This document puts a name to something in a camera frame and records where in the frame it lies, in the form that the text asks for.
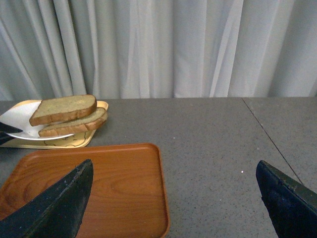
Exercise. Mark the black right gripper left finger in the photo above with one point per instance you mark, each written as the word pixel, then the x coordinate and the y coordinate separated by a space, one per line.
pixel 57 212

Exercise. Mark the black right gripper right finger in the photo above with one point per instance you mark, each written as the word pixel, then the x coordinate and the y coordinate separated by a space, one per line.
pixel 292 207

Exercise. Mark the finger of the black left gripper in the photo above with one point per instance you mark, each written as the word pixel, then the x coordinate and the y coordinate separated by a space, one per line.
pixel 4 130

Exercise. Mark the white round plate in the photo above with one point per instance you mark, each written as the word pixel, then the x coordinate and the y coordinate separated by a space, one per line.
pixel 18 116

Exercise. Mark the bread slice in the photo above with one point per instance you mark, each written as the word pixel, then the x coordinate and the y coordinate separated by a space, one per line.
pixel 63 109
pixel 88 123

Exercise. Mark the brown wooden tray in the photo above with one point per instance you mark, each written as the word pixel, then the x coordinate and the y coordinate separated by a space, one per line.
pixel 128 197

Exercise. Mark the yellow bear tray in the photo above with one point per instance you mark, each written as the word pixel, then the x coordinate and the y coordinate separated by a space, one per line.
pixel 74 141

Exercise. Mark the grey curtain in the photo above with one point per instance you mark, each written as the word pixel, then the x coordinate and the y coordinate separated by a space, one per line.
pixel 158 48

